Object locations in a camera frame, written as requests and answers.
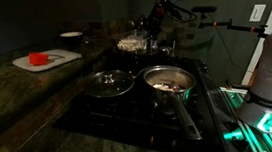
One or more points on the black camera on stand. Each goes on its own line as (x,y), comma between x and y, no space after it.
(231,26)

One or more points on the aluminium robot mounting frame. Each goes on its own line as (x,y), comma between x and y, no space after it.
(248,132)

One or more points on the white light switch plate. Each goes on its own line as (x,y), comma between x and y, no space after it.
(257,12)

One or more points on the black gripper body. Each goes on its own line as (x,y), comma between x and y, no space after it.
(160,13)

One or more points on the red measuring cup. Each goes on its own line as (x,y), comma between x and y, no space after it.
(38,58)

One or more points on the white cutting board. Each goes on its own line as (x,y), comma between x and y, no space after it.
(57,58)

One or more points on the glass pot lid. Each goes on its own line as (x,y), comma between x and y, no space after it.
(109,83)

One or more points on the black gas stove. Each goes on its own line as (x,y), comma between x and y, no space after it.
(130,120)

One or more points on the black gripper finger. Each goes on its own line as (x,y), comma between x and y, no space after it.
(148,28)
(157,31)

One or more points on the dark bowl with white inside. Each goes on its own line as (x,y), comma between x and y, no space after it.
(71,37)

